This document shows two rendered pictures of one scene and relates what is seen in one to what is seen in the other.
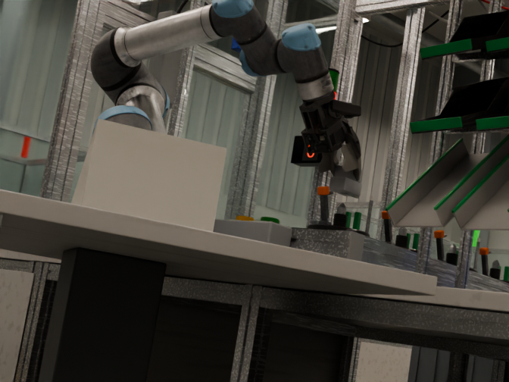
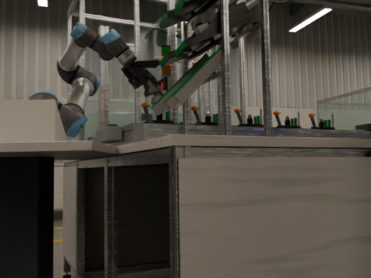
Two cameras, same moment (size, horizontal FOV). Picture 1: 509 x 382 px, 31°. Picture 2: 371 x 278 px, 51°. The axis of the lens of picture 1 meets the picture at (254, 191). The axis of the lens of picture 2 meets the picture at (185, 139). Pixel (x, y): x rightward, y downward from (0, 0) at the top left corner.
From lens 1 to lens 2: 1.05 m
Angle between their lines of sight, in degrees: 22
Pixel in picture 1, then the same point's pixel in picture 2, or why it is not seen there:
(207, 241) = not seen: outside the picture
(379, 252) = (159, 128)
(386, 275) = (64, 145)
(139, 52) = (66, 64)
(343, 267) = (40, 146)
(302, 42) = (107, 38)
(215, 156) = (50, 104)
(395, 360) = not seen: hidden behind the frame
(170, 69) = not seen: hidden behind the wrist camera
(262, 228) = (105, 130)
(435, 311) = (136, 155)
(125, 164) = (10, 117)
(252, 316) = (106, 171)
